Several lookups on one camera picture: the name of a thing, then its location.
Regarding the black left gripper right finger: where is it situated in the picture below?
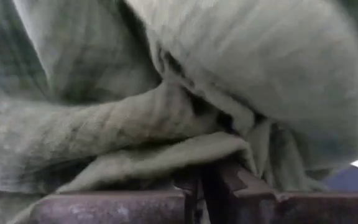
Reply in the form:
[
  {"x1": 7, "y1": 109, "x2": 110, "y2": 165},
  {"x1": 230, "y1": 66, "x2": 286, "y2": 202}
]
[{"x1": 200, "y1": 160, "x2": 276, "y2": 224}]

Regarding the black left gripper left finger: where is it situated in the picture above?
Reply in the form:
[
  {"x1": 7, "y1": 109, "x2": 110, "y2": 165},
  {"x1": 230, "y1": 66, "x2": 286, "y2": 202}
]
[{"x1": 174, "y1": 167, "x2": 200, "y2": 224}]

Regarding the dark green garment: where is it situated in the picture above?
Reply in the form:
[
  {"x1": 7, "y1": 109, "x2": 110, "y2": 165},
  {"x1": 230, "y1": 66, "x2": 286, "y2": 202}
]
[{"x1": 0, "y1": 0, "x2": 358, "y2": 224}]

